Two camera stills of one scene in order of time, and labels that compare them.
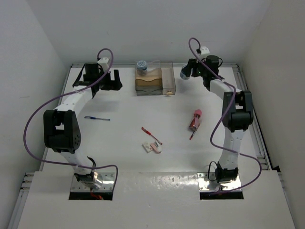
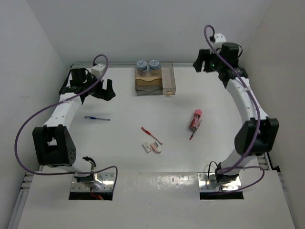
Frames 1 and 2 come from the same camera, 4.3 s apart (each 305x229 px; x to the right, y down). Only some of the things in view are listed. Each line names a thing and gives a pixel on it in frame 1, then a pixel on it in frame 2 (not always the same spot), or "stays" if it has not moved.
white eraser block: [147, 147] stays
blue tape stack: [182, 75] -> [154, 66]
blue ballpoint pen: [91, 117] stays
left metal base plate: [108, 183] stays
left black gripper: [114, 84] -> [106, 94]
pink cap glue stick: [195, 120] stays
